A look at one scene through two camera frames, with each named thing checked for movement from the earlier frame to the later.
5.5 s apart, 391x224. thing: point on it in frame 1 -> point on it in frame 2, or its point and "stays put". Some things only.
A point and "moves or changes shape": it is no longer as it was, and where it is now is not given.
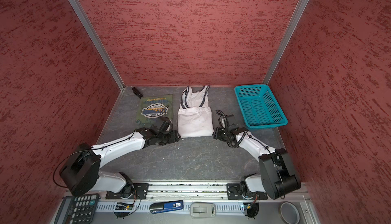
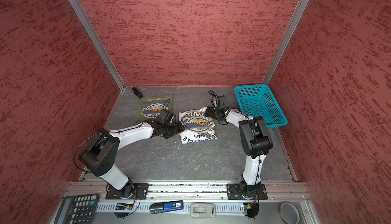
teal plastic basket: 260,108 stays put
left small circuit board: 124,206 stays put
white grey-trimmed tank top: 195,117 moves or changes shape
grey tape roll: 288,214 stays put
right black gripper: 217,134 -> 208,112
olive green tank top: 149,109 stays put
